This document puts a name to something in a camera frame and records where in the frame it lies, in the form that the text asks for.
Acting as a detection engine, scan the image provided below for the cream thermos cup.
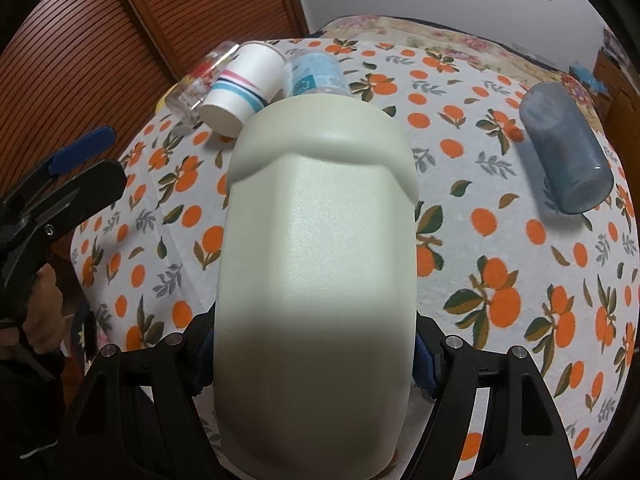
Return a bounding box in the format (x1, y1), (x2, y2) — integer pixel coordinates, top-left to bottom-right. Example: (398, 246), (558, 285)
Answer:
(214, 94), (419, 479)

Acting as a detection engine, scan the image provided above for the clear glass cup red print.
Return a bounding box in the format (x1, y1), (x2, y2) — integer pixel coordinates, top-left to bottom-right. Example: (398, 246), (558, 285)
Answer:
(165, 41), (240, 127)

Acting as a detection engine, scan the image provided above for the white paper cup striped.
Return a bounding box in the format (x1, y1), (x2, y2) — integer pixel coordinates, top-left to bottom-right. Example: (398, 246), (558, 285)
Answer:
(198, 41), (286, 138)

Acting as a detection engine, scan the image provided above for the clear plastic cup blue label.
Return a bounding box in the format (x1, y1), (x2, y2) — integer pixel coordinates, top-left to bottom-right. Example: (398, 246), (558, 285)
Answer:
(283, 51), (350, 98)

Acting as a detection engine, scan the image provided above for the translucent blue plastic cup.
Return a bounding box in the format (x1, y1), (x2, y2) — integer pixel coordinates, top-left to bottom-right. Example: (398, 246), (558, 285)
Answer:
(520, 81), (614, 214)

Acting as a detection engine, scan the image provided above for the person's left hand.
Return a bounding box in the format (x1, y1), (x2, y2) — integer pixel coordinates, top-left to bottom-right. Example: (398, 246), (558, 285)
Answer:
(22, 263), (66, 354)

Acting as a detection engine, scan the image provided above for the yellow object at cloth edge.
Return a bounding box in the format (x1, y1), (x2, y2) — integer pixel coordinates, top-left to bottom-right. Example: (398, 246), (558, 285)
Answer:
(155, 96), (166, 114)

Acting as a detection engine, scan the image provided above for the brown louvered wardrobe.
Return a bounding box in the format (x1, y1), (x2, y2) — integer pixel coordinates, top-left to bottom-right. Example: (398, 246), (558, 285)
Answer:
(1, 0), (309, 188)

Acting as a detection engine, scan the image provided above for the orange fruit print cloth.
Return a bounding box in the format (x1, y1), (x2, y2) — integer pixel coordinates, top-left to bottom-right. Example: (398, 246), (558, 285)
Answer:
(70, 39), (639, 474)

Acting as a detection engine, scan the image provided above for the wooden sideboard cabinet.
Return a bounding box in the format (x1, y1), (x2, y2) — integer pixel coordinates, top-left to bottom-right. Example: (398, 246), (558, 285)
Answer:
(591, 49), (640, 162)

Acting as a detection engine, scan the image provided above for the blue plastic bag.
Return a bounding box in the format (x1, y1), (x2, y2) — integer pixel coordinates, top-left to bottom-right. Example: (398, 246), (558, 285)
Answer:
(570, 63), (608, 94)

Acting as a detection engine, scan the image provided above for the floral bed quilt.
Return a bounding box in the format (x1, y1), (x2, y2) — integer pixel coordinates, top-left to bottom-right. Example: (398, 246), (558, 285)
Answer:
(309, 14), (609, 131)

